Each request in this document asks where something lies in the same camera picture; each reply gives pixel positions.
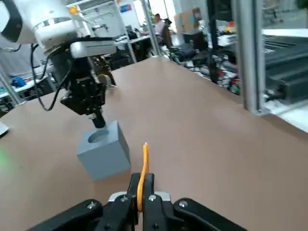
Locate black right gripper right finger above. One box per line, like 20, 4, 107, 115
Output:
141, 173, 248, 231

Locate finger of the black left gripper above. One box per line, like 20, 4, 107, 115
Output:
60, 80, 106, 128

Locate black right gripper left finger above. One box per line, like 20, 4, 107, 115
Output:
28, 172, 143, 231

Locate orange handled paint brush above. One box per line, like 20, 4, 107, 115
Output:
137, 142, 150, 212

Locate grey part base block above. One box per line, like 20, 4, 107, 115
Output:
77, 120, 132, 181

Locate blue round object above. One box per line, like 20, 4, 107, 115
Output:
13, 77, 26, 89

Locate person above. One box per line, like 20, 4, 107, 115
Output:
154, 13, 173, 46

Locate brown cardboard box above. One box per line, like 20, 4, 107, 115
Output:
175, 7, 203, 34

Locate black monitor stand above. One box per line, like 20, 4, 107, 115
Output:
206, 0, 221, 84

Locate black power supply box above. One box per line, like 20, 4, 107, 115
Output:
262, 33, 308, 104

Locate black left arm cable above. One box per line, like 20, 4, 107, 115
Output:
30, 44, 73, 111

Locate slim aluminium frame post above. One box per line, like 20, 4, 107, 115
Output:
141, 0, 162, 57

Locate tangled black desk cables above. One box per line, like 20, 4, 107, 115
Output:
168, 45, 241, 94

